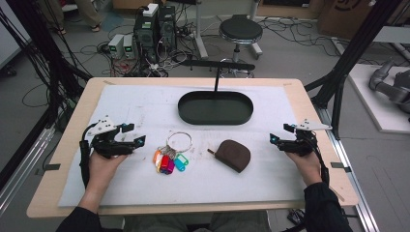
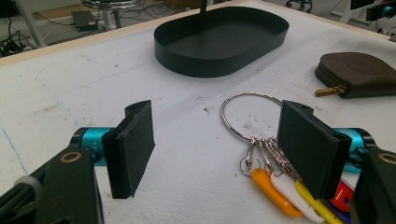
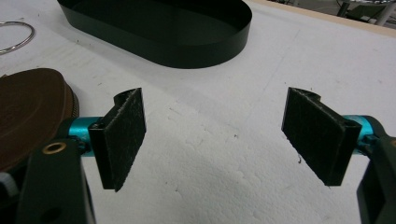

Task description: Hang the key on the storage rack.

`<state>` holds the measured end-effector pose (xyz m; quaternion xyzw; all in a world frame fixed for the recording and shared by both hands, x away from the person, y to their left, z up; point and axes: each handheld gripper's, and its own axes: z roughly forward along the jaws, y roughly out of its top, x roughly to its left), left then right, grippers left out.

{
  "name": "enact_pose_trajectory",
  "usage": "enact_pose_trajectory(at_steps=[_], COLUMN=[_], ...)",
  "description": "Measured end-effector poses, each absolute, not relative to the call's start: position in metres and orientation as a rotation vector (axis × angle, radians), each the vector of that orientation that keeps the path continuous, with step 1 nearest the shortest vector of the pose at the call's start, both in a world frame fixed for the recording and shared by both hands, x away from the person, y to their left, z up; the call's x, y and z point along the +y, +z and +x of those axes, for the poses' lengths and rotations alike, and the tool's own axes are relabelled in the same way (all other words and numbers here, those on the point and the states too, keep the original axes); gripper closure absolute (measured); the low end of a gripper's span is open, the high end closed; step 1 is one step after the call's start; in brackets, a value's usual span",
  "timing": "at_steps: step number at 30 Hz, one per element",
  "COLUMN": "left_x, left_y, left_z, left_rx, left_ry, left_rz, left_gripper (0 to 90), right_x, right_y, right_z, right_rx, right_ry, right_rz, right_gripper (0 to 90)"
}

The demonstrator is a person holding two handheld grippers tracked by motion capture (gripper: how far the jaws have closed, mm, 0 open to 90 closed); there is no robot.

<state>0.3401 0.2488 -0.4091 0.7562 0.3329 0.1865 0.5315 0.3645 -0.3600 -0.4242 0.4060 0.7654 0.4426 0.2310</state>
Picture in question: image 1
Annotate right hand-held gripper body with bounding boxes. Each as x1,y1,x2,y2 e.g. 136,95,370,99
279,118,333,158

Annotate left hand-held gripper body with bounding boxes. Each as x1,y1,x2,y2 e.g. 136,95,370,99
86,115,136,160

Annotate key ring with coloured tags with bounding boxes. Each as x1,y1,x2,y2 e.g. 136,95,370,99
152,131,193,176

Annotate brown key pouch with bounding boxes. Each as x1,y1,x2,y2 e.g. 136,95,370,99
207,138,251,174

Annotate black tray with hook stand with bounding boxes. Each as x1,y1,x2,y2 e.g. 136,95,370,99
177,59,255,127

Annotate person's left hand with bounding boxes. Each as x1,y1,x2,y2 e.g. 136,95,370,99
86,150,130,194

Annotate person's right hand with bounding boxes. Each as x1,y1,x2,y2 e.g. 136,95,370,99
284,150,323,188

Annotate wooden table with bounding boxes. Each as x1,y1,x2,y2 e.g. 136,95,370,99
26,76,360,219

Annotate white platform board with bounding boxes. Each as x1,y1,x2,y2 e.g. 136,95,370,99
347,63,410,134

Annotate grey power supply unit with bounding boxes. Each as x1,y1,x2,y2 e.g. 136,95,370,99
122,34,136,60
107,33,126,59

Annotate white table mat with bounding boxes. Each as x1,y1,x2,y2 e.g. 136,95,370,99
57,84,308,208

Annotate black computer tower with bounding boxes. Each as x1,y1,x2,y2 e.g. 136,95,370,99
158,5,178,52
132,9,161,64

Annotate person's legs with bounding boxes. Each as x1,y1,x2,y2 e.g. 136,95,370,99
124,211,273,232

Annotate black round stool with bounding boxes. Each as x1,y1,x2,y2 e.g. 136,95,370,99
219,14,264,78

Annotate white box on computer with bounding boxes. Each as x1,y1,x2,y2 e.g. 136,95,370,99
142,3,160,18

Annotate cardboard box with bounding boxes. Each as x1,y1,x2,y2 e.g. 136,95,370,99
317,0,410,41

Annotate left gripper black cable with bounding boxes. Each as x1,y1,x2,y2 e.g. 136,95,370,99
78,122,99,189

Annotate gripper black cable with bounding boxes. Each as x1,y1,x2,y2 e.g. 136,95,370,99
308,138,331,187
78,122,99,189

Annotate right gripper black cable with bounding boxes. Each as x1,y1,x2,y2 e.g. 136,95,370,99
308,138,331,187

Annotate aluminium rail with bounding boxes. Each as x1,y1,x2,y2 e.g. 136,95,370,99
316,105,382,232
0,125,56,215

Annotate black metal frame post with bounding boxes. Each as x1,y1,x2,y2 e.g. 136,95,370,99
304,0,398,140

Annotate black cable bundle on frame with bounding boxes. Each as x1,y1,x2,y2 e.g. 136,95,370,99
0,0,93,130

